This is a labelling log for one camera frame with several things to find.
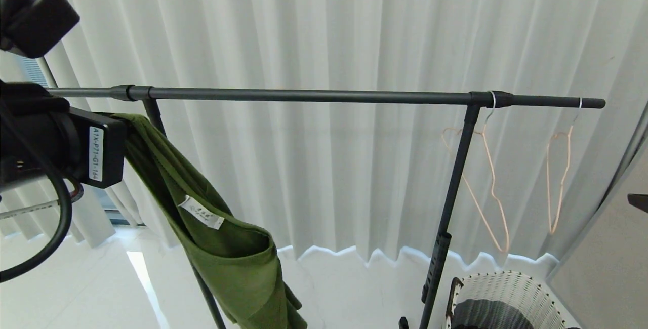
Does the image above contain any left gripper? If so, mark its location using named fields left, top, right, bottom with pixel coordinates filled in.
left=0, top=81, right=127, bottom=189

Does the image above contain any green printed shirt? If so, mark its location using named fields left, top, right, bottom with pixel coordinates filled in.
left=109, top=113, right=308, bottom=329

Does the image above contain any pink clothes hanger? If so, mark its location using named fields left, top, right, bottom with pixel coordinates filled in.
left=441, top=94, right=510, bottom=254
left=546, top=99, right=583, bottom=235

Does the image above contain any black clothes rack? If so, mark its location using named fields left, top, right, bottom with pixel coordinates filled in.
left=45, top=84, right=606, bottom=329

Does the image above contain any white laundry basket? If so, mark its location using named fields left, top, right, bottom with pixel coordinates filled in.
left=444, top=271, right=583, bottom=329

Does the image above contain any window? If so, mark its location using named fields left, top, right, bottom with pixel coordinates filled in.
left=20, top=56, right=133, bottom=227

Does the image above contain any white curtain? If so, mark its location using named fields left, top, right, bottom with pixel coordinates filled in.
left=0, top=51, right=117, bottom=249
left=10, top=0, right=648, bottom=269

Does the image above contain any black cable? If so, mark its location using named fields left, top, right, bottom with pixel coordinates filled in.
left=0, top=0, right=73, bottom=283

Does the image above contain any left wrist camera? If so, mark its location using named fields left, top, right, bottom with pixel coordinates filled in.
left=0, top=0, right=80, bottom=59

